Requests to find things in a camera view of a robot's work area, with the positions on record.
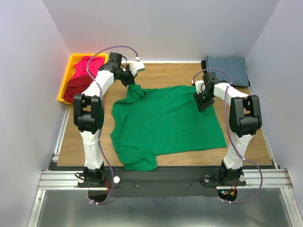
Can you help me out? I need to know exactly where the green t shirt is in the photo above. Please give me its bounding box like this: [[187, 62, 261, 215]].
[[111, 84, 226, 171]]

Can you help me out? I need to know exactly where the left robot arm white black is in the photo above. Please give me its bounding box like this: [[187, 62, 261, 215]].
[[73, 52, 139, 188]]

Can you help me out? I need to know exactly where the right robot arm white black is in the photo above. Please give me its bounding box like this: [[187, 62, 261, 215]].
[[191, 69, 262, 184]]

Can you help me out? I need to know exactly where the folded blue grey t shirt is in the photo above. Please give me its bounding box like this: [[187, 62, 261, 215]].
[[206, 56, 250, 87]]

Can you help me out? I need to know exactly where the dark red t shirt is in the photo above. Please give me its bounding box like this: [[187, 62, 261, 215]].
[[63, 75, 93, 104]]

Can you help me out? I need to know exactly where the yellow plastic bin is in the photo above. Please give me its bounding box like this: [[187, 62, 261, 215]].
[[57, 53, 94, 105]]

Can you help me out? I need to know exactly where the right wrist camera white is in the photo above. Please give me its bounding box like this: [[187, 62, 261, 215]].
[[192, 80, 206, 94]]

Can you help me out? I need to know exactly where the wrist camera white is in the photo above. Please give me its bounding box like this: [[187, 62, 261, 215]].
[[129, 61, 145, 77], [192, 80, 206, 94]]

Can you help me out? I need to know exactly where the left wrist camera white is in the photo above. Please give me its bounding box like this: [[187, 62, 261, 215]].
[[129, 61, 145, 77]]

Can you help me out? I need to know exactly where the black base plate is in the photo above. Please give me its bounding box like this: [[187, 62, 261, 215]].
[[75, 166, 246, 201]]

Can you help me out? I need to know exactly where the aluminium rail frame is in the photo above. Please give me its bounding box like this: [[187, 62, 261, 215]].
[[26, 104, 303, 227]]

